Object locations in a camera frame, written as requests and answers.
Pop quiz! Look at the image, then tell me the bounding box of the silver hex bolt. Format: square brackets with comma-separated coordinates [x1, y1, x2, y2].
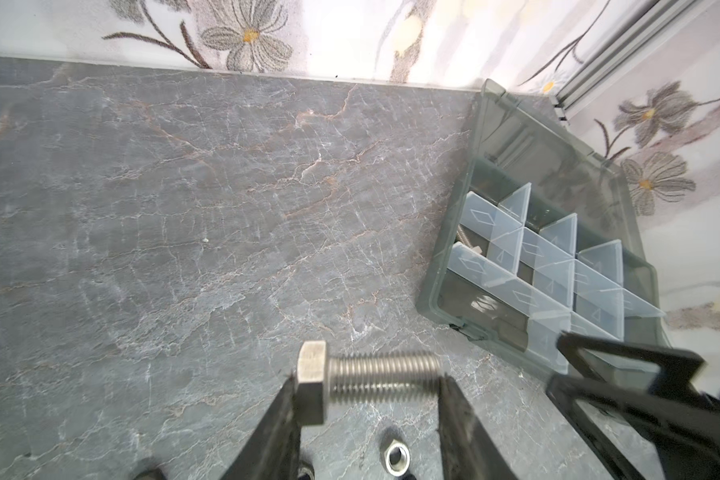
[294, 340, 443, 426]

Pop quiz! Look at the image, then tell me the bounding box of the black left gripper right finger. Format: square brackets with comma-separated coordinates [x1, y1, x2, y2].
[438, 375, 517, 479]

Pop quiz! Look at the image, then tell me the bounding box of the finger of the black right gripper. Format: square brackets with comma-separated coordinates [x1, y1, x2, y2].
[546, 332, 720, 479]

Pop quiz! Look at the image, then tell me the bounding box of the grey compartment organizer box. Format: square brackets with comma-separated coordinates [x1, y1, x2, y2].
[416, 80, 669, 379]

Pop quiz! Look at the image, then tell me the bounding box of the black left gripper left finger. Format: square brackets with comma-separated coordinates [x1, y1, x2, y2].
[221, 377, 301, 480]

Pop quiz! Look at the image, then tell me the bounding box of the silver hex nut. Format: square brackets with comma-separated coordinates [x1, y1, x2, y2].
[382, 439, 411, 478]

